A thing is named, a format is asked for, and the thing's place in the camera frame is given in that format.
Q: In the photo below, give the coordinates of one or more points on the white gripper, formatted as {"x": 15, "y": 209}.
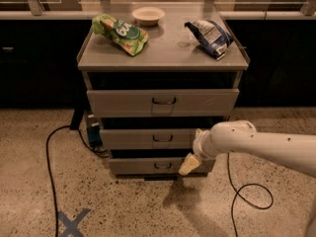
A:
{"x": 199, "y": 146}

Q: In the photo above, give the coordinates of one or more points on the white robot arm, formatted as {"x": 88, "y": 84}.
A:
{"x": 295, "y": 151}

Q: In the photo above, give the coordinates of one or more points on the grey top drawer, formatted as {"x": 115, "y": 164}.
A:
{"x": 162, "y": 103}

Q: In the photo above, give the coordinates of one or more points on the grey drawer cabinet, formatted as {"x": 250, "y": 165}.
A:
{"x": 171, "y": 59}

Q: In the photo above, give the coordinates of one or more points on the blue power box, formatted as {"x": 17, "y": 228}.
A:
{"x": 93, "y": 130}

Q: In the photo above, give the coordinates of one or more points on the blue chip bag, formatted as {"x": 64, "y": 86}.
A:
{"x": 212, "y": 38}

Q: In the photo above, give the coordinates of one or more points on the blue tape cross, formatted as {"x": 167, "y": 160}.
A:
{"x": 71, "y": 226}

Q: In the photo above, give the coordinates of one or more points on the green chip bag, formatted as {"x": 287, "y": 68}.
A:
{"x": 129, "y": 37}

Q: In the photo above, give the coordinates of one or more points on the white paper bowl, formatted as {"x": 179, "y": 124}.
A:
{"x": 148, "y": 16}

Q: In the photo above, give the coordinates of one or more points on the dark counter cabinet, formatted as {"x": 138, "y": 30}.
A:
{"x": 39, "y": 62}

